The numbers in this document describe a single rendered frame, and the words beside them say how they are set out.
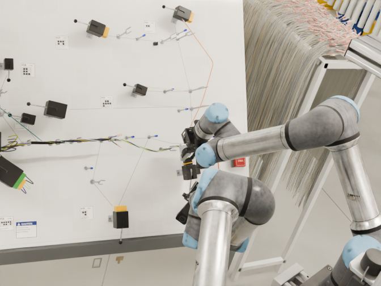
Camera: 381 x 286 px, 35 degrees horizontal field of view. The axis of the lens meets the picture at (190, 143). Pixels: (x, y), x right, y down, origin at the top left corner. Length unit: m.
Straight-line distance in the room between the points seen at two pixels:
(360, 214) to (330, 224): 2.37
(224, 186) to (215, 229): 0.13
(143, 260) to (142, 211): 0.25
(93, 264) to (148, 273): 0.27
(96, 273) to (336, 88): 1.55
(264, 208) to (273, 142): 0.22
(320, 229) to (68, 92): 2.40
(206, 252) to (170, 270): 1.06
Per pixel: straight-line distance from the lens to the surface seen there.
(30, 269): 2.40
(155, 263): 2.57
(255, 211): 1.73
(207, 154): 1.95
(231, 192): 1.69
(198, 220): 2.07
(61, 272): 2.45
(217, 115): 2.07
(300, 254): 3.96
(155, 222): 2.39
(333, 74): 3.25
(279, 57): 2.99
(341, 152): 1.89
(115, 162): 2.33
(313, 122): 1.77
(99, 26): 2.27
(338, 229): 4.30
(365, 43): 1.39
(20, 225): 2.25
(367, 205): 1.94
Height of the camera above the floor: 2.48
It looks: 33 degrees down
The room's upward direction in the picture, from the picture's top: 17 degrees clockwise
